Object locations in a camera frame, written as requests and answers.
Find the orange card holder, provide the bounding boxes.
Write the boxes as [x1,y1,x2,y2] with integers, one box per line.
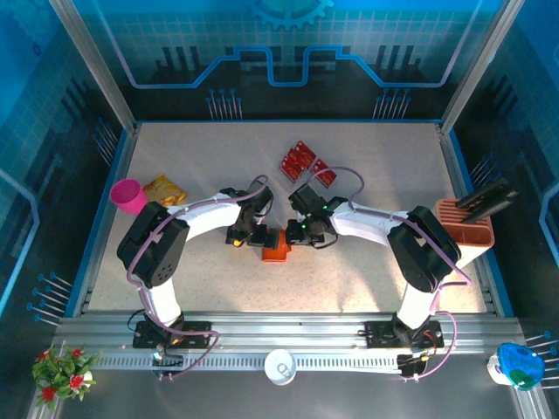
[260,229,293,264]

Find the red snack packets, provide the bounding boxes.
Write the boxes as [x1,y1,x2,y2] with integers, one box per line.
[276,139,341,189]

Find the red VIP card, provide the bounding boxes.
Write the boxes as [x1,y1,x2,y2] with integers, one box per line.
[282,150,309,173]
[312,158,339,188]
[278,159,303,181]
[287,140,319,161]

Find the yellow snack bag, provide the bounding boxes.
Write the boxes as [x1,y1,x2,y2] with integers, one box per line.
[142,174,188,209]

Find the white paper cup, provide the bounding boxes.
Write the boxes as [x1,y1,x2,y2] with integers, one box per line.
[264,348,298,387]

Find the pink plastic goblet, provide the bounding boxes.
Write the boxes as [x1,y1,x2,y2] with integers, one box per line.
[109,178,148,215]

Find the orange white knife block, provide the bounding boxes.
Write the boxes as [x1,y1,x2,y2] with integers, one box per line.
[435,198,496,271]

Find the artificial plant red flowers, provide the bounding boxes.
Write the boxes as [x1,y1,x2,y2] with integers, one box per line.
[31,344,104,411]

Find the blue green globe ball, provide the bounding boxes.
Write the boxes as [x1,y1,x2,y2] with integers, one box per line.
[497,342,547,391]

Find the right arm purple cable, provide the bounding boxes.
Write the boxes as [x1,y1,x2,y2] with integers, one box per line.
[307,167,473,384]

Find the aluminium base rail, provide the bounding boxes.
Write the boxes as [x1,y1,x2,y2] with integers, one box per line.
[52,310,525,358]

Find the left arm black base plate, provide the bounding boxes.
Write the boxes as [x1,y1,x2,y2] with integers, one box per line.
[132,320,214,350]

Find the slotted cable duct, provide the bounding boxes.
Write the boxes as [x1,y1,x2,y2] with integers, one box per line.
[93,354,405,373]

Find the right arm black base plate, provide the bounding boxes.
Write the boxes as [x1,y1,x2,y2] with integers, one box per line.
[364,320,445,350]

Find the aluminium table side rail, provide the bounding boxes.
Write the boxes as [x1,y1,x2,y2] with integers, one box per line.
[436,121,503,318]
[69,121,141,318]

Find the aluminium frame post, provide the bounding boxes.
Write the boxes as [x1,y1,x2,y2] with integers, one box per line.
[438,0,525,134]
[47,0,139,134]

